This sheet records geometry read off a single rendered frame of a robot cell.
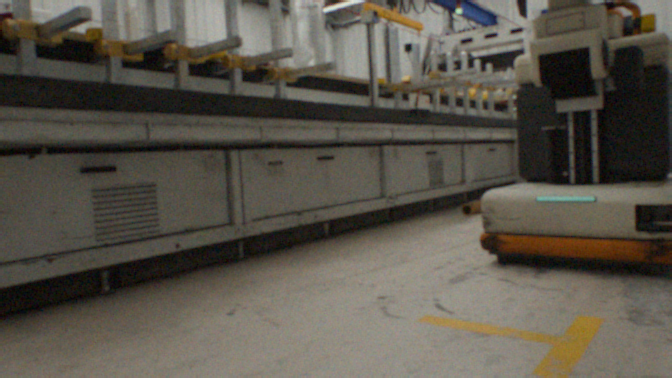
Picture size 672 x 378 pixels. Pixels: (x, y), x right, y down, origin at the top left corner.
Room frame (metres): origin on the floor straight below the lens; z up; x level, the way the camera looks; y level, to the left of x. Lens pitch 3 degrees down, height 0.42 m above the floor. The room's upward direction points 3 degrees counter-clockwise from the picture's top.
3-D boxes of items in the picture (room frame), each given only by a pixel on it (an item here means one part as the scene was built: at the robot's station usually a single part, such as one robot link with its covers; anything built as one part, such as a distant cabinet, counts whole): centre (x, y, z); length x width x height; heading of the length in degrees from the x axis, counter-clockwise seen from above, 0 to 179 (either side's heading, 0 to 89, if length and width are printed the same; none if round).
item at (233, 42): (1.80, 0.46, 0.83); 0.43 x 0.03 x 0.04; 52
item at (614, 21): (2.04, -1.04, 0.87); 0.23 x 0.15 x 0.11; 52
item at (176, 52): (1.82, 0.51, 0.83); 0.14 x 0.06 x 0.05; 142
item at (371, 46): (2.78, -0.23, 0.93); 0.05 x 0.05 x 0.45; 52
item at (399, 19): (8.23, -1.11, 2.65); 1.71 x 0.09 x 0.32; 142
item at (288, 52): (2.00, 0.31, 0.83); 0.43 x 0.03 x 0.04; 52
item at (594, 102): (1.78, -0.91, 0.68); 0.28 x 0.27 x 0.25; 52
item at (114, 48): (1.62, 0.66, 0.81); 0.14 x 0.06 x 0.05; 142
